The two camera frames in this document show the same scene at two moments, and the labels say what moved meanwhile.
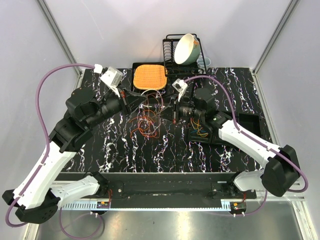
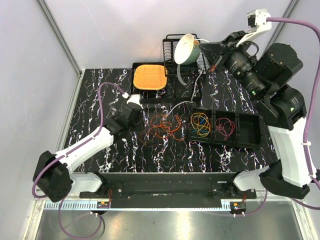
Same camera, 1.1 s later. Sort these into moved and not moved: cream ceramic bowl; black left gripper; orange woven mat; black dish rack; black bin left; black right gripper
Moved: black left gripper; black right gripper
Not moved: cream ceramic bowl; black bin left; orange woven mat; black dish rack
